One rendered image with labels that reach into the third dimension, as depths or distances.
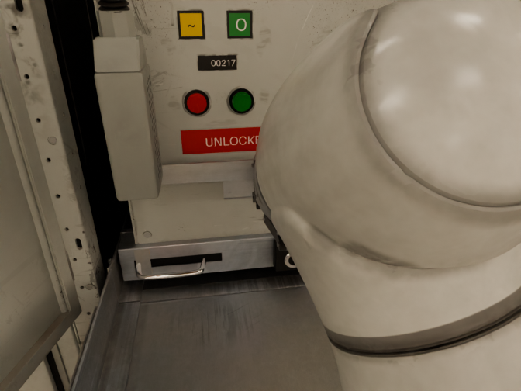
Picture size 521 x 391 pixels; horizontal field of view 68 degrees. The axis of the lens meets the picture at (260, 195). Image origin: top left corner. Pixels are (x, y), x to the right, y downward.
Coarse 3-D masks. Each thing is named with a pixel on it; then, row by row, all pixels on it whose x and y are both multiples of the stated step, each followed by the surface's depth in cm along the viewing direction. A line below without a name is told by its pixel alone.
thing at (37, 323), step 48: (0, 48) 40; (0, 144) 45; (0, 192) 45; (48, 192) 49; (0, 240) 46; (48, 240) 53; (0, 288) 46; (48, 288) 55; (0, 336) 47; (48, 336) 54; (0, 384) 47
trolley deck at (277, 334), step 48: (288, 288) 62; (144, 336) 53; (192, 336) 53; (240, 336) 53; (288, 336) 53; (144, 384) 46; (192, 384) 46; (240, 384) 46; (288, 384) 46; (336, 384) 46
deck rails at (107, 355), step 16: (112, 288) 56; (112, 304) 55; (128, 304) 58; (96, 320) 47; (112, 320) 54; (128, 320) 55; (96, 336) 46; (112, 336) 53; (128, 336) 53; (96, 352) 46; (112, 352) 50; (128, 352) 50; (80, 368) 40; (96, 368) 46; (112, 368) 48; (128, 368) 48; (80, 384) 40; (96, 384) 45; (112, 384) 46
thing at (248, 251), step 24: (192, 240) 60; (216, 240) 60; (240, 240) 61; (264, 240) 62; (120, 264) 59; (168, 264) 61; (192, 264) 61; (216, 264) 62; (240, 264) 63; (264, 264) 64
